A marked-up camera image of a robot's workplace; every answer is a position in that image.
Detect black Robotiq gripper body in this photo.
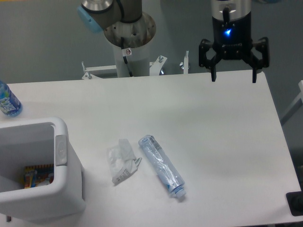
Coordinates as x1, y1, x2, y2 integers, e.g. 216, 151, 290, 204
212, 13, 252, 60

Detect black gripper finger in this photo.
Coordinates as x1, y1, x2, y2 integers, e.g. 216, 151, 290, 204
198, 39, 223, 82
241, 36, 270, 84

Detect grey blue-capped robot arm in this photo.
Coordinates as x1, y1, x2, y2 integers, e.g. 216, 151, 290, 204
77, 0, 270, 81

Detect black cable on pedestal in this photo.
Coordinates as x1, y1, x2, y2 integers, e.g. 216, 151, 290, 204
120, 36, 134, 78

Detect white plastic trash can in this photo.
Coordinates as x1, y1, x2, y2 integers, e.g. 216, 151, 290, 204
0, 117, 86, 221

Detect white left pedestal bracket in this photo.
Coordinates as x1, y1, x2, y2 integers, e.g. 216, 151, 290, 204
81, 61, 117, 80

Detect clear plastic wrapper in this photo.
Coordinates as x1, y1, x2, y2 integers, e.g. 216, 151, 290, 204
107, 139, 142, 185

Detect blue labelled water bottle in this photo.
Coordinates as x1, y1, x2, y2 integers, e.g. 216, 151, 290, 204
0, 81, 23, 117

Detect white pedestal bracket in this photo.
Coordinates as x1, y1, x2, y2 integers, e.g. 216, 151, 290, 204
179, 50, 189, 74
150, 55, 168, 76
81, 61, 117, 80

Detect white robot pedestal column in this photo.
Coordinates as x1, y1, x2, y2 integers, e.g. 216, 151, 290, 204
104, 12, 156, 78

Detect white middle pedestal bracket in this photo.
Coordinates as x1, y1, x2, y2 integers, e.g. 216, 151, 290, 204
150, 55, 168, 76

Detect colourful snack wrapper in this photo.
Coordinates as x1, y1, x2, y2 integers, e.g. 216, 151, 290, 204
24, 164, 54, 189

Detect clear plastic bottle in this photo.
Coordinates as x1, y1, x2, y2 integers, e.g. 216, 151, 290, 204
138, 135, 186, 199

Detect white right pedestal bracket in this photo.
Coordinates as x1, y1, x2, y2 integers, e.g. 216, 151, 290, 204
179, 50, 189, 74

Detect white frame at right edge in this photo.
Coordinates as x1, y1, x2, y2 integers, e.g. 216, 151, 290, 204
280, 80, 303, 126

